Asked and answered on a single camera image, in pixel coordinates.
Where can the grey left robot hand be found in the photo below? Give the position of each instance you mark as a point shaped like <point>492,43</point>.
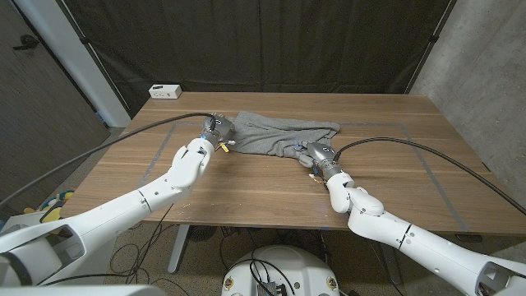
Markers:
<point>220,129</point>

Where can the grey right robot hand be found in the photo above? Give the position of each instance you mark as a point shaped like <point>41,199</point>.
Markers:
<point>322,156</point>

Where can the grey fabric shorts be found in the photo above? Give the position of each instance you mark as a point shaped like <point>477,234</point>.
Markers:
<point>275,133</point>

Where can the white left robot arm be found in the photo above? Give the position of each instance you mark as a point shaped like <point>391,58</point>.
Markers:
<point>123,205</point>

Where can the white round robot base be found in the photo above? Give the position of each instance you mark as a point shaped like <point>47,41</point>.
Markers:
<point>304,267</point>

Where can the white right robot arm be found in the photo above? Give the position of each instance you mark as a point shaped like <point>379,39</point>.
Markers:
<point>411,242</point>

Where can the white power strip box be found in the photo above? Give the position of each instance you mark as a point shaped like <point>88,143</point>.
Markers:
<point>165,91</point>

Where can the black backdrop curtain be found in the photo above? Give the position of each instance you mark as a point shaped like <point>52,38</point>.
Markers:
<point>263,41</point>

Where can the grey table leg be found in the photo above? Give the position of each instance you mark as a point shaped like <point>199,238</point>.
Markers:
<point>388,267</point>
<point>178,246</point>

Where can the black backdrop stand pole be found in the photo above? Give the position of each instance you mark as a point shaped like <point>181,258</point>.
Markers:
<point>431,39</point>
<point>88,47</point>

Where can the colourful plush toy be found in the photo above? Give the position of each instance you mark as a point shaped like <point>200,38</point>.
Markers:
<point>57,199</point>

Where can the yellow and black object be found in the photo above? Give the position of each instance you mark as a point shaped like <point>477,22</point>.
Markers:
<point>51,215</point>

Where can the white robot torso shell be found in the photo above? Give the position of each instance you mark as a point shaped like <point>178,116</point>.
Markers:
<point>82,291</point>

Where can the white door frame pillar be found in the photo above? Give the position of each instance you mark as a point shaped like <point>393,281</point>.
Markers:
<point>82,66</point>

